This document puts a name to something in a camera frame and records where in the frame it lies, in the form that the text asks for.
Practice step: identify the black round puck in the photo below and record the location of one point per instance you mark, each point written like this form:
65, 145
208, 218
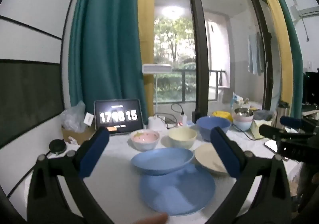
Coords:
57, 146

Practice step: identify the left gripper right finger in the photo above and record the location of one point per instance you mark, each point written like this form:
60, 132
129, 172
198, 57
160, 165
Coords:
245, 167

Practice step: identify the hanging blue towel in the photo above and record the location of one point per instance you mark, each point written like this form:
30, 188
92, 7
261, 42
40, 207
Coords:
256, 54

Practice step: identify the stacked pastel bowls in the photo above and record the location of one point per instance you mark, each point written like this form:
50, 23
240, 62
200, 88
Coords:
242, 118

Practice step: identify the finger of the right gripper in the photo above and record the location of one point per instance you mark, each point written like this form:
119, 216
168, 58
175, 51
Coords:
303, 124
275, 133

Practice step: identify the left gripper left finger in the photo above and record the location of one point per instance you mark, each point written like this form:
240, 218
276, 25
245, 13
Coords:
52, 206

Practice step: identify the small white box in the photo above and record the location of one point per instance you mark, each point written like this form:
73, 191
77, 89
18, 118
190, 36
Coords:
88, 119

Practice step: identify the tablet showing clock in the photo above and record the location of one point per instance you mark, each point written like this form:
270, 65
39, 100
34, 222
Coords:
118, 116

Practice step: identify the white desk lamp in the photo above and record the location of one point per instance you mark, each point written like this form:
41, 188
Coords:
155, 122

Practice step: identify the cream bowl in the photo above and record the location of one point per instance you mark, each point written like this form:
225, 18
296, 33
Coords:
182, 137

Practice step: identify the teal curtain left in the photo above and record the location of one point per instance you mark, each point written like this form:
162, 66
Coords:
104, 53

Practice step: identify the steel thermos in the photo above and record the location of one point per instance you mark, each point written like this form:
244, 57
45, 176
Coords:
282, 110

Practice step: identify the person's hand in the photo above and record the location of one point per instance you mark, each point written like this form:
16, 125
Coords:
157, 219

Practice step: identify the cardboard box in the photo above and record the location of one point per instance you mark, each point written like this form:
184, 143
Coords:
76, 138

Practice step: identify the pink strawberry bowl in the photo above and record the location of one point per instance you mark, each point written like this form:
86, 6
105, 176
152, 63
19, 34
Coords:
144, 139

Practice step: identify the large blue bowl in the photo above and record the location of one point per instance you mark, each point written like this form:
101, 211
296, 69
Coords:
207, 123

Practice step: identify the white charger block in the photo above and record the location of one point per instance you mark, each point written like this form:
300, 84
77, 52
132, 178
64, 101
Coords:
183, 121

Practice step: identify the smartphone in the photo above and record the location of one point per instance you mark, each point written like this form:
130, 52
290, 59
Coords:
271, 145

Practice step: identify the blue plate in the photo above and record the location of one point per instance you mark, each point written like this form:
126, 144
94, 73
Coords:
179, 193
162, 161

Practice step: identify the air conditioner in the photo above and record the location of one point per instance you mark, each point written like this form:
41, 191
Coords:
304, 13

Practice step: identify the beige plate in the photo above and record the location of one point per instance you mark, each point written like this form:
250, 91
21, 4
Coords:
208, 158

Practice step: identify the yellow paper bag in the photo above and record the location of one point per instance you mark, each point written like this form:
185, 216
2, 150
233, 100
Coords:
255, 127

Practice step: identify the yellow curtain left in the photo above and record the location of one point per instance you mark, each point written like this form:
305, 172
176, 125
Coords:
146, 9

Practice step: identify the yellow teal curtain right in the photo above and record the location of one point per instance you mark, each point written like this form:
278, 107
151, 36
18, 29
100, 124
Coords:
290, 57

